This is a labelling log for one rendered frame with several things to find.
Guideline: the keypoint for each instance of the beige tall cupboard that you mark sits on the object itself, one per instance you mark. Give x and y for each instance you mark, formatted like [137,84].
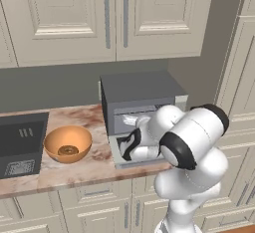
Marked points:
[240,61]

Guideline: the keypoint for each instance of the beige wall cupboard door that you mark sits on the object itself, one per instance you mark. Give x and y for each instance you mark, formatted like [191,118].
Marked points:
[162,14]
[59,18]
[6,44]

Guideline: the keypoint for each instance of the grey toaster oven door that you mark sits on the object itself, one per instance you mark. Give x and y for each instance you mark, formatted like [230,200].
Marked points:
[114,154]

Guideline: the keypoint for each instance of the pale bread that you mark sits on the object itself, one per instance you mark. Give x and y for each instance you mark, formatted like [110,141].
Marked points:
[128,119]

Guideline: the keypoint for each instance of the grey toaster oven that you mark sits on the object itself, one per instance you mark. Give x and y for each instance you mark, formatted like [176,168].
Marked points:
[139,89]

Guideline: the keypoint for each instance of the beige drawer front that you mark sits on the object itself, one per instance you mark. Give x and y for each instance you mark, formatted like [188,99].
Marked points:
[142,187]
[99,185]

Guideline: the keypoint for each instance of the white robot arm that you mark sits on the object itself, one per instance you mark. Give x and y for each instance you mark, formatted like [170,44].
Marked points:
[199,134]

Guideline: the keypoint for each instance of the orange bowl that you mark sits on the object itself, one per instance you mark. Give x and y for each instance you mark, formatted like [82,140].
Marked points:
[68,140]

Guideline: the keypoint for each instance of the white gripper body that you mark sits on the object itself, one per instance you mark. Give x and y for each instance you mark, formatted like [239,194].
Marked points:
[146,153]

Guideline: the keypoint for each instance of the beige base cupboard door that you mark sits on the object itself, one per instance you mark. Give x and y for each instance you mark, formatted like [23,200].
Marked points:
[30,213]
[96,218]
[149,213]

